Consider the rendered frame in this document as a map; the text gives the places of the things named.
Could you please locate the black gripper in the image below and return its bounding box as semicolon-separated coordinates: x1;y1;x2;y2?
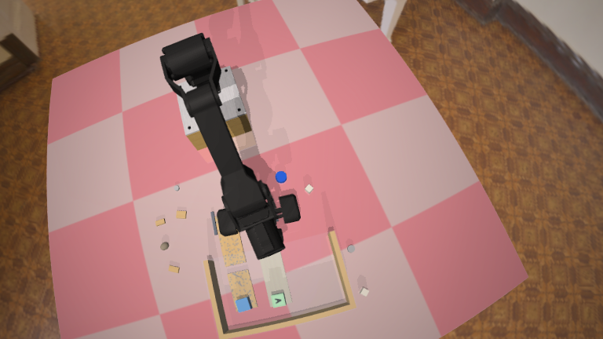
217;194;301;237

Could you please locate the blue cylinder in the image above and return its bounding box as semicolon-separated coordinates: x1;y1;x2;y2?
276;171;287;184

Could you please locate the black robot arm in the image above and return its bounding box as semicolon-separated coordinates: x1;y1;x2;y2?
160;33;286;260

